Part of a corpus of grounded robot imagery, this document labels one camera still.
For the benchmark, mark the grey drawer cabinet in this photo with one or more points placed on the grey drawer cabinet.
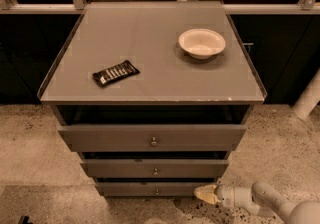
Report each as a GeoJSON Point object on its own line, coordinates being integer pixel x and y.
{"type": "Point", "coordinates": [172, 87]}

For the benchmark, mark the black snack bar wrapper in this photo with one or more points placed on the black snack bar wrapper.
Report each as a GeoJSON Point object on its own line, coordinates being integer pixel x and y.
{"type": "Point", "coordinates": [115, 73]}

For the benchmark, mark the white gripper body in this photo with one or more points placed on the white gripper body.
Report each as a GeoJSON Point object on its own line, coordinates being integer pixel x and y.
{"type": "Point", "coordinates": [225, 194]}

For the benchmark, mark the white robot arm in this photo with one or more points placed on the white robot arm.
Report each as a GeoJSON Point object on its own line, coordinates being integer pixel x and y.
{"type": "Point", "coordinates": [261, 199]}

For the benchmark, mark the grey top drawer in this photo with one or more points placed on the grey top drawer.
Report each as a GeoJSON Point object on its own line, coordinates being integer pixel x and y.
{"type": "Point", "coordinates": [152, 138]}

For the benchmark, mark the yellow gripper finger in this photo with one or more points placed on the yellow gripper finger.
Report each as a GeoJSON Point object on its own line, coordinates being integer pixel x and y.
{"type": "Point", "coordinates": [208, 197]}
{"type": "Point", "coordinates": [206, 189]}

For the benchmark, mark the grey middle drawer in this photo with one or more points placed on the grey middle drawer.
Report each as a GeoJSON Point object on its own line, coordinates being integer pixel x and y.
{"type": "Point", "coordinates": [155, 168]}

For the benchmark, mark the grey bottom drawer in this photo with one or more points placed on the grey bottom drawer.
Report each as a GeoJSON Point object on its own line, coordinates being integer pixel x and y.
{"type": "Point", "coordinates": [149, 189]}

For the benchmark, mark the white bowl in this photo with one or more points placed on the white bowl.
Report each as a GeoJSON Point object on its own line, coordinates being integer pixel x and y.
{"type": "Point", "coordinates": [202, 43]}

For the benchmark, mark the white pole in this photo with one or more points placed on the white pole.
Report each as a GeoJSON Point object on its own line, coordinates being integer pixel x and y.
{"type": "Point", "coordinates": [309, 98]}

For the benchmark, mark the grey drawer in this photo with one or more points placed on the grey drawer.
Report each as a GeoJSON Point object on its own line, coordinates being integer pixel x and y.
{"type": "Point", "coordinates": [155, 168]}
{"type": "Point", "coordinates": [152, 138]}
{"type": "Point", "coordinates": [149, 189]}

